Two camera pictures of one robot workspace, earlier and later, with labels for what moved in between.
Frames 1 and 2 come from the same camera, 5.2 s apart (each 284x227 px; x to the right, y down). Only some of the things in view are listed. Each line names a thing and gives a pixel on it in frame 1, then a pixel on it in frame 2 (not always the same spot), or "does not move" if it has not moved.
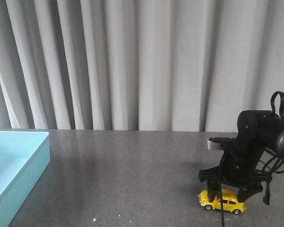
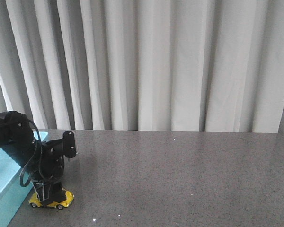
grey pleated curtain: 188,65 does not move
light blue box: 18,160 does not move
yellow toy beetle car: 230,202 -> 34,202
